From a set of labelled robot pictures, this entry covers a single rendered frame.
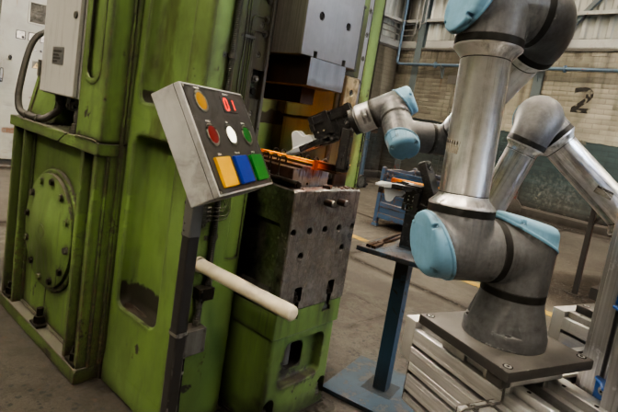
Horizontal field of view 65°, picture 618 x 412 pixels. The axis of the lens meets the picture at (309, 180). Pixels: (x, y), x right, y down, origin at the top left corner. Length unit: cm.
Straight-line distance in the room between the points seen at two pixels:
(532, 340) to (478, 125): 39
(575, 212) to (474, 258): 840
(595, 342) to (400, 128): 58
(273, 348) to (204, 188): 87
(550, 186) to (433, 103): 294
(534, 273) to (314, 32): 109
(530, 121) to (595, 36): 838
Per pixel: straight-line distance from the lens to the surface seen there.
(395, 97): 122
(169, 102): 116
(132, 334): 198
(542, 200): 943
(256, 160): 133
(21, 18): 674
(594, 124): 923
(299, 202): 165
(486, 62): 87
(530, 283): 94
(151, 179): 190
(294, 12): 171
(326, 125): 125
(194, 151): 112
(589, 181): 145
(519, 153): 130
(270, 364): 186
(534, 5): 91
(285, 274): 171
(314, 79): 171
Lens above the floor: 117
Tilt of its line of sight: 7 degrees down
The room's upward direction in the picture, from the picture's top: 9 degrees clockwise
